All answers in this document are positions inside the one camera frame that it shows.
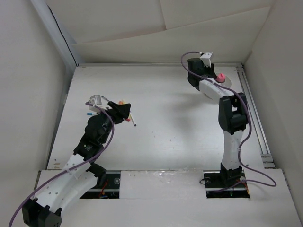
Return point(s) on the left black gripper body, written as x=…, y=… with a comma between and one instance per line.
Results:
x=109, y=125

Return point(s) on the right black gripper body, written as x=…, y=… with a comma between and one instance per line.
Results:
x=208, y=70

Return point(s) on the pink capped glue bottle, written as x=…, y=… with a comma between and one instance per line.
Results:
x=221, y=78

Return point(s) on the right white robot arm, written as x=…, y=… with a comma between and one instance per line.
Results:
x=232, y=119

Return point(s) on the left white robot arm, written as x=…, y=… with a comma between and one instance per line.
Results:
x=44, y=208

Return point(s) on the white round divided container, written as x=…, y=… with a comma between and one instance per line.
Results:
x=225, y=81

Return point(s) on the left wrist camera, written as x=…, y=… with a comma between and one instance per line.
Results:
x=95, y=100

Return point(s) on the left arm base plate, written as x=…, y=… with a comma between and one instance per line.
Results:
x=109, y=190

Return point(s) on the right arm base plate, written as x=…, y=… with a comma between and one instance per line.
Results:
x=218, y=188

